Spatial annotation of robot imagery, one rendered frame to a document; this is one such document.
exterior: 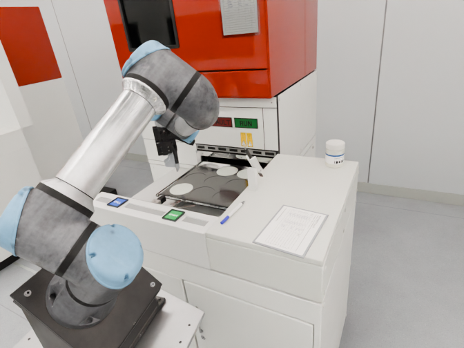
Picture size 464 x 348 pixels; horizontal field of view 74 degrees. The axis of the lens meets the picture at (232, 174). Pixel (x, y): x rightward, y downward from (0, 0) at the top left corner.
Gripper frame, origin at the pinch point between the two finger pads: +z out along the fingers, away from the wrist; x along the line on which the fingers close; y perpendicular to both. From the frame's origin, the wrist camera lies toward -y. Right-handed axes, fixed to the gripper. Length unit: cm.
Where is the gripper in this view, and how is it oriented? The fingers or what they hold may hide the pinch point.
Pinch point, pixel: (178, 168)
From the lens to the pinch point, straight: 136.0
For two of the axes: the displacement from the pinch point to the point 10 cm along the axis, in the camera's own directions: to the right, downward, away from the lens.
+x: 2.8, 3.9, -8.7
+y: -9.5, 2.1, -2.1
